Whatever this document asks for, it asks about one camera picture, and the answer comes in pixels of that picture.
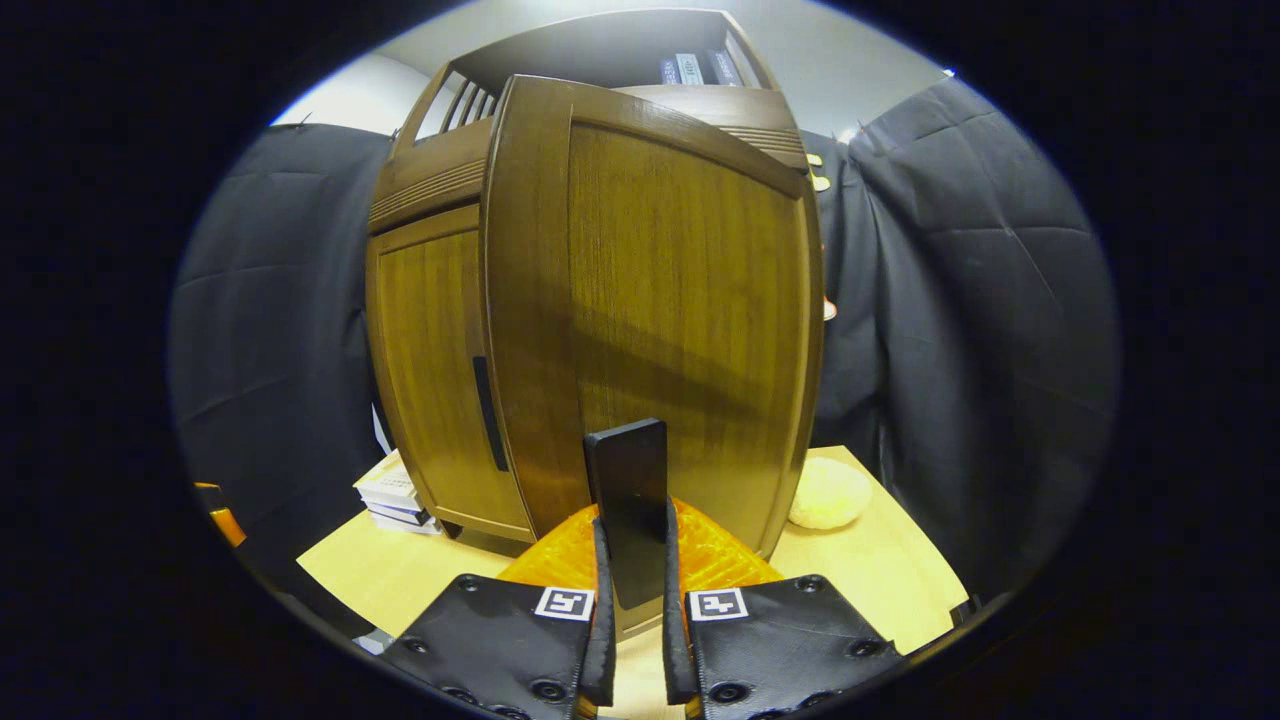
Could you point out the wooden cabinet door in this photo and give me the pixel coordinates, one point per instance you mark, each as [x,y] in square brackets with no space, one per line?
[680,300]
[430,370]

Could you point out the black backdrop cloth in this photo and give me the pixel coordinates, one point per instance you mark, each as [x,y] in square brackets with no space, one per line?
[980,330]

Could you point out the thick white paperback book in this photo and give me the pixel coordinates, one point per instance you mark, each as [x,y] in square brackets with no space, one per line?
[388,482]

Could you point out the pale yellow round plush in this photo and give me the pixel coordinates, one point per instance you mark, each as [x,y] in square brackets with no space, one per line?
[828,492]

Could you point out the thin white book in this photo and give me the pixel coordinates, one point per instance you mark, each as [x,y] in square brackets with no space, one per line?
[415,526]
[400,513]

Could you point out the brown wooden shoe cabinet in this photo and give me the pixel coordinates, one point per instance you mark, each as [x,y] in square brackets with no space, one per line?
[430,160]

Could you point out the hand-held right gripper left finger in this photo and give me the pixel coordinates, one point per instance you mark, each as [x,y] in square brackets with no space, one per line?
[603,640]

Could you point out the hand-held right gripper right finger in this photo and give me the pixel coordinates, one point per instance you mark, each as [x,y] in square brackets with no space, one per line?
[678,640]

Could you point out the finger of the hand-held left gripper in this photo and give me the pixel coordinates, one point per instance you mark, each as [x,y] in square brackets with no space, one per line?
[222,518]

